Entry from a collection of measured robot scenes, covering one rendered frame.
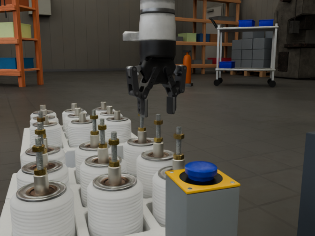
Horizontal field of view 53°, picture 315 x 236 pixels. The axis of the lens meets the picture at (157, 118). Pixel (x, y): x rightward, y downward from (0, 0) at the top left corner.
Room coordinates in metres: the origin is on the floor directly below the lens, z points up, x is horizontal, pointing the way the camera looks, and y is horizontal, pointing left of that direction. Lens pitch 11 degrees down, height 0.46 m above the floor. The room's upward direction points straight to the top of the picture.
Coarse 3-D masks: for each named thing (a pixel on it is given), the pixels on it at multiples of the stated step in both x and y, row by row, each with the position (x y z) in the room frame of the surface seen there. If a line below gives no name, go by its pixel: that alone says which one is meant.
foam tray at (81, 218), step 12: (72, 168) 0.78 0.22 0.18; (12, 180) 0.70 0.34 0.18; (72, 180) 0.70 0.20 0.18; (12, 192) 0.63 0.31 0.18; (144, 204) 0.57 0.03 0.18; (0, 216) 0.53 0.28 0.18; (84, 216) 0.53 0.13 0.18; (144, 216) 0.53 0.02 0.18; (0, 228) 0.49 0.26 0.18; (84, 228) 0.49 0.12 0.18; (144, 228) 0.52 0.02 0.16; (156, 228) 0.49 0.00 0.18
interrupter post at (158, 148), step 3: (153, 144) 0.66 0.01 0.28; (156, 144) 0.65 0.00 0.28; (159, 144) 0.65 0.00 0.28; (162, 144) 0.66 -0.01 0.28; (153, 147) 0.66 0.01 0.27; (156, 147) 0.65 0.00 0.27; (159, 147) 0.65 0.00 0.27; (162, 147) 0.66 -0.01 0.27; (153, 150) 0.66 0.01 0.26; (156, 150) 0.65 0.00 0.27; (159, 150) 0.65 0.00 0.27; (162, 150) 0.66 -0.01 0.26; (153, 153) 0.66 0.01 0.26; (156, 153) 0.65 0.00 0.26; (159, 153) 0.65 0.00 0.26; (162, 153) 0.66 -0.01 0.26; (156, 156) 0.65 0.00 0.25; (159, 156) 0.65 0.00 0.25; (162, 156) 0.66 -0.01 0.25
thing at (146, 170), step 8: (136, 160) 0.66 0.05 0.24; (144, 160) 0.63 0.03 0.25; (168, 160) 0.63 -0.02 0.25; (136, 168) 0.66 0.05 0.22; (144, 168) 0.62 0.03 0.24; (152, 168) 0.62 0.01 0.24; (160, 168) 0.62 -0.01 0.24; (144, 176) 0.62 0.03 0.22; (152, 176) 0.62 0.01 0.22; (144, 184) 0.63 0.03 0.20; (144, 192) 0.63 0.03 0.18
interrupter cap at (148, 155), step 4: (144, 152) 0.68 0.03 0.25; (148, 152) 0.68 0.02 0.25; (152, 152) 0.68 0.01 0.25; (164, 152) 0.68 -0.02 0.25; (168, 152) 0.68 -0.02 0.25; (172, 152) 0.67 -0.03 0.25; (144, 156) 0.64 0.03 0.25; (148, 156) 0.65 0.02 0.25; (152, 156) 0.66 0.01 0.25; (164, 156) 0.66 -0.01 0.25; (168, 156) 0.65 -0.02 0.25; (172, 156) 0.64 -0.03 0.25; (152, 160) 0.63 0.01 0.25; (156, 160) 0.62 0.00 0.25; (160, 160) 0.62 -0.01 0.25; (164, 160) 0.63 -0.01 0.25
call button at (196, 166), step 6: (192, 162) 0.39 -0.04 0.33; (198, 162) 0.38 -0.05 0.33; (204, 162) 0.38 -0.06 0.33; (210, 162) 0.39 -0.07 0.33; (186, 168) 0.37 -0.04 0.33; (192, 168) 0.36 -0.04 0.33; (198, 168) 0.36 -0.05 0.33; (204, 168) 0.36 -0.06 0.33; (210, 168) 0.36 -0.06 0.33; (216, 168) 0.37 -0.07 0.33; (192, 174) 0.36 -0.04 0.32; (198, 174) 0.36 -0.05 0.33; (204, 174) 0.36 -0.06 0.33; (210, 174) 0.36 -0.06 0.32; (216, 174) 0.37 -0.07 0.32; (198, 180) 0.36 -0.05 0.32; (204, 180) 0.36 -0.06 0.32
